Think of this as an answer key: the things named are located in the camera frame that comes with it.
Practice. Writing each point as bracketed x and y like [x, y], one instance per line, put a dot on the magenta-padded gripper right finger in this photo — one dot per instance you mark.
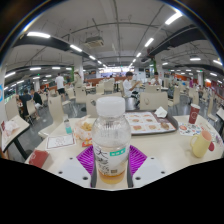
[150, 170]

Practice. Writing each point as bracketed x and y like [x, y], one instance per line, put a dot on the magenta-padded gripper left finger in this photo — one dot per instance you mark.
[71, 170]

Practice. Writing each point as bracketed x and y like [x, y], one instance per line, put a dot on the clear drink bottle white cap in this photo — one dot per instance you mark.
[111, 133]

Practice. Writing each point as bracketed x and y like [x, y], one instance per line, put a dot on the white paper card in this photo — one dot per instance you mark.
[60, 141]

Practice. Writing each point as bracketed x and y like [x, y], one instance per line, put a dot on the small orange snack packet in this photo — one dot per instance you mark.
[87, 142]

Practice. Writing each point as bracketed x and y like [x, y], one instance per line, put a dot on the red booklet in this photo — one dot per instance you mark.
[38, 158]

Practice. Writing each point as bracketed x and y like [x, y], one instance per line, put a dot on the small teal-labelled bottle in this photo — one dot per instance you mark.
[68, 127]

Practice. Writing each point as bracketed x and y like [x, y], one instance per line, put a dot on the clear plastic bag with food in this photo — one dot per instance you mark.
[83, 128]

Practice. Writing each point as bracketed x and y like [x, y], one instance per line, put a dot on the dark food tray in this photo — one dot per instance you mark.
[146, 123]

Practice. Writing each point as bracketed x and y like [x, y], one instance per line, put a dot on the pale yellow mug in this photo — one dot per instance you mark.
[200, 145]

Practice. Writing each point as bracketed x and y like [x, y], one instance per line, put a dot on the white paper napkin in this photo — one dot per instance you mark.
[161, 112]

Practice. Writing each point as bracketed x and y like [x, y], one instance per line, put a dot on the flat round red coaster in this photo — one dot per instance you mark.
[212, 146]

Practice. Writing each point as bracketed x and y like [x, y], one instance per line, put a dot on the beige canteen chairs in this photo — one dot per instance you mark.
[153, 100]

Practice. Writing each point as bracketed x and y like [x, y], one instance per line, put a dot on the red paper cup with lid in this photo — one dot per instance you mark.
[194, 115]

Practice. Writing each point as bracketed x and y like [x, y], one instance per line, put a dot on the person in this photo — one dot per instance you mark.
[36, 98]
[127, 86]
[60, 83]
[155, 80]
[25, 100]

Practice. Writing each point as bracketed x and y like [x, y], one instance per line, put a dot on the neighbouring table black leg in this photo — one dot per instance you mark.
[220, 114]

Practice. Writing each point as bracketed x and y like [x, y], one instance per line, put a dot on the ceiling air conditioner unit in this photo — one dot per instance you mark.
[94, 42]

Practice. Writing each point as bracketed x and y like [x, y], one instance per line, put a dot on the ceiling strip lights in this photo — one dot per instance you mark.
[38, 34]

